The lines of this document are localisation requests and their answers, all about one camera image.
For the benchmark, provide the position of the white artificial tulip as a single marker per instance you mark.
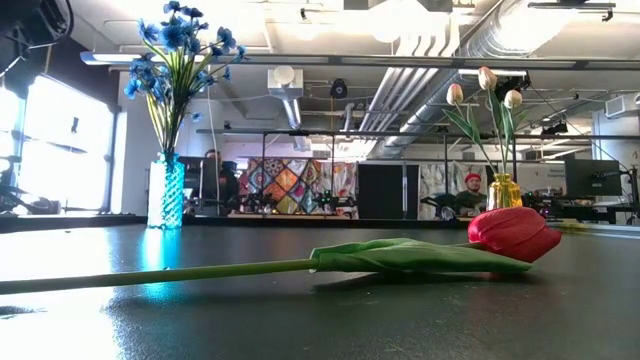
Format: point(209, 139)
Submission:
point(513, 98)
point(455, 94)
point(487, 78)

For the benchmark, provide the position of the red artificial tulip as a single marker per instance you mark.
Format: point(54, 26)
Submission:
point(515, 232)

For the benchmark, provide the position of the background black robot arm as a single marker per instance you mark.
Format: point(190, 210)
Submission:
point(440, 202)

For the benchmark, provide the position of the blue textured glass vase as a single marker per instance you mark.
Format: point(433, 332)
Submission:
point(166, 195)

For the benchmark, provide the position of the yellow glass vase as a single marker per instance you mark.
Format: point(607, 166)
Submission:
point(504, 192)

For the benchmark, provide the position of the colourful patterned curtain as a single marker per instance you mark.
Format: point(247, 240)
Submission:
point(285, 180)

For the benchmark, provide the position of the black partition panel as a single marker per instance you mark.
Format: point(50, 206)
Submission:
point(385, 190)

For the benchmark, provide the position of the person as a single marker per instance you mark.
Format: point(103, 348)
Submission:
point(227, 185)
point(472, 192)

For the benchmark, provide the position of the black ceiling speaker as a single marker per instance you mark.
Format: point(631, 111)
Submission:
point(339, 89)

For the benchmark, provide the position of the white ceiling unit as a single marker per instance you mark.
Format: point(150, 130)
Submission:
point(285, 82)

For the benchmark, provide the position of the white leaf-print curtain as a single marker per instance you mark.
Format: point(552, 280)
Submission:
point(435, 175)

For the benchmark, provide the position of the overhead aluminium beam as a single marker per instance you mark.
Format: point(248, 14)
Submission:
point(350, 61)

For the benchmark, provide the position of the black computer monitor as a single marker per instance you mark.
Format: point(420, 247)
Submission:
point(592, 177)
point(197, 172)

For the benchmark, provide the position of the white air conditioner unit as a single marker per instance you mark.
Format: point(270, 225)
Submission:
point(622, 106)

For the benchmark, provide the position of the silver ceiling duct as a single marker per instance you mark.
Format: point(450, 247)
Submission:
point(400, 100)

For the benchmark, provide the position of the overhead camera mount bar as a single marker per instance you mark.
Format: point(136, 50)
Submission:
point(570, 5)

